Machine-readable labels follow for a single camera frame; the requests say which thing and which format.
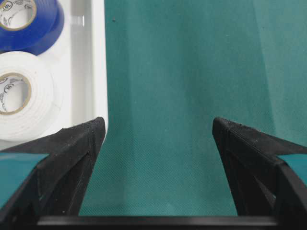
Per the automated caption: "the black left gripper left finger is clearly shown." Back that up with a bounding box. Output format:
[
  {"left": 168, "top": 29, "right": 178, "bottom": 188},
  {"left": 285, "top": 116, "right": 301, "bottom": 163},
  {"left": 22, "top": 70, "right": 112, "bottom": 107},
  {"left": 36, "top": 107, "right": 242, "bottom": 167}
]
[{"left": 0, "top": 117, "right": 106, "bottom": 230}]

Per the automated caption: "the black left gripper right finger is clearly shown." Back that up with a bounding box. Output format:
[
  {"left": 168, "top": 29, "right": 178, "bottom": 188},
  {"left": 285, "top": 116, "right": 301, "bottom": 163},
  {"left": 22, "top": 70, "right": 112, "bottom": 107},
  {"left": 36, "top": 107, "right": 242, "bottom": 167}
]
[{"left": 212, "top": 117, "right": 307, "bottom": 230}]

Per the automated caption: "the white tape roll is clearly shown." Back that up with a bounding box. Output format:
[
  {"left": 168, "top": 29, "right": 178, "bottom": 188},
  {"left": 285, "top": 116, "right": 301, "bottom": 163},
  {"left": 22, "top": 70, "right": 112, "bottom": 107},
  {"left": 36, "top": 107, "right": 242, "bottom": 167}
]
[{"left": 0, "top": 51, "right": 58, "bottom": 142}]

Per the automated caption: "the blue tape roll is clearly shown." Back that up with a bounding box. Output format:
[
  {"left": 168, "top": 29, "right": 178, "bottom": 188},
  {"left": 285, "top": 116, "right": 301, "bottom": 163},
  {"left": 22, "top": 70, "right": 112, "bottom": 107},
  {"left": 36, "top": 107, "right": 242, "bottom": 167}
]
[{"left": 0, "top": 0, "right": 65, "bottom": 55}]

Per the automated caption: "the white plastic tray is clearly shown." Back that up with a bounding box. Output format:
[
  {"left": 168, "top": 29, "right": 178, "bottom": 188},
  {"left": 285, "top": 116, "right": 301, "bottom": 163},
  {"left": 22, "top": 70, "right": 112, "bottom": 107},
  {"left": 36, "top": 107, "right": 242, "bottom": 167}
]
[{"left": 0, "top": 0, "right": 108, "bottom": 150}]

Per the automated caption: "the green table cloth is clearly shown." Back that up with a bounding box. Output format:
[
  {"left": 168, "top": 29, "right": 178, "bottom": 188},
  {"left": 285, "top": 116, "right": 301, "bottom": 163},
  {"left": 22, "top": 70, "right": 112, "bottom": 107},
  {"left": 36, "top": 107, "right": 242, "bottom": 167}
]
[{"left": 78, "top": 0, "right": 307, "bottom": 216}]

